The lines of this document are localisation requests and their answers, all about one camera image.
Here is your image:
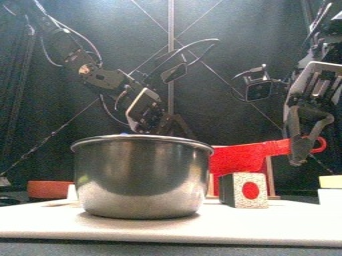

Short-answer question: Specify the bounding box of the yellow egg nigiri toy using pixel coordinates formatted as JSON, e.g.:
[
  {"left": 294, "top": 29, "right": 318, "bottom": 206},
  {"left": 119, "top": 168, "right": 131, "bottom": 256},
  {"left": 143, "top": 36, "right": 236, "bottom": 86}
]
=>
[{"left": 317, "top": 174, "right": 342, "bottom": 206}]

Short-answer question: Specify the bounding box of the dark green sushi roll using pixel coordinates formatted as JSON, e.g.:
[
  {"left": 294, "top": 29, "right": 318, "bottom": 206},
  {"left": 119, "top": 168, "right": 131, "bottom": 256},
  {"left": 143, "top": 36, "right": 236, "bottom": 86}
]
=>
[{"left": 218, "top": 171, "right": 270, "bottom": 210}]

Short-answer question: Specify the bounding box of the wooden box with red inside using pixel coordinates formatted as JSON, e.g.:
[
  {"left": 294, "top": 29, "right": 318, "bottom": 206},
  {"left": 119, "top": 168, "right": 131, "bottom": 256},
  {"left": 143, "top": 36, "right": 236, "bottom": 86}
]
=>
[{"left": 204, "top": 154, "right": 283, "bottom": 201}]

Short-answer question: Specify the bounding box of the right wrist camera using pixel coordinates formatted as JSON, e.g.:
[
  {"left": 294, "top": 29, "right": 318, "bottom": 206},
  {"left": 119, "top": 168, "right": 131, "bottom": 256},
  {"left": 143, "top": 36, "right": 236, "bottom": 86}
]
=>
[{"left": 231, "top": 64, "right": 287, "bottom": 103}]

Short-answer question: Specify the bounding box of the white plastic cutting board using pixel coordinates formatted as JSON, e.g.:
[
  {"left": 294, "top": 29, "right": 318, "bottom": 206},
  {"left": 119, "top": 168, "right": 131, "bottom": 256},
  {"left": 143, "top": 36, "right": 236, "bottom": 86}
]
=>
[{"left": 0, "top": 195, "right": 342, "bottom": 248}]

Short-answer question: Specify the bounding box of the small orange bowl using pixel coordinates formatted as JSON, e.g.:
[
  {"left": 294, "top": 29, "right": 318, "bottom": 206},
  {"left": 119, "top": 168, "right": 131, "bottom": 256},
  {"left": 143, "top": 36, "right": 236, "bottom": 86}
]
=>
[{"left": 25, "top": 180, "right": 75, "bottom": 200}]

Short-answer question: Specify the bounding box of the vertical metal frame pole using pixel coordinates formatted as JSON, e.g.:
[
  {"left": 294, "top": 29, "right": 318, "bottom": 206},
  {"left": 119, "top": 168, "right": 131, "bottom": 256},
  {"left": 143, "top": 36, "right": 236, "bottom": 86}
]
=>
[{"left": 167, "top": 0, "right": 176, "bottom": 117}]

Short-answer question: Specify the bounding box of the thin diagonal brace wire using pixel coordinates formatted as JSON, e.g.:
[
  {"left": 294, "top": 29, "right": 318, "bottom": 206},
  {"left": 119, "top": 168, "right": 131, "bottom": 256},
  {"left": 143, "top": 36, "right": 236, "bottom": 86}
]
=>
[
  {"left": 131, "top": 0, "right": 289, "bottom": 133},
  {"left": 0, "top": 0, "right": 226, "bottom": 176}
]

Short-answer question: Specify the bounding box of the stainless steel pot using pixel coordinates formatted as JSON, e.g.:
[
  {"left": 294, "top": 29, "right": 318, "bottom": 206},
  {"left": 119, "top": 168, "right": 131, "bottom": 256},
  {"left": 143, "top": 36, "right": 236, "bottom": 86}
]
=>
[{"left": 69, "top": 134, "right": 216, "bottom": 220}]

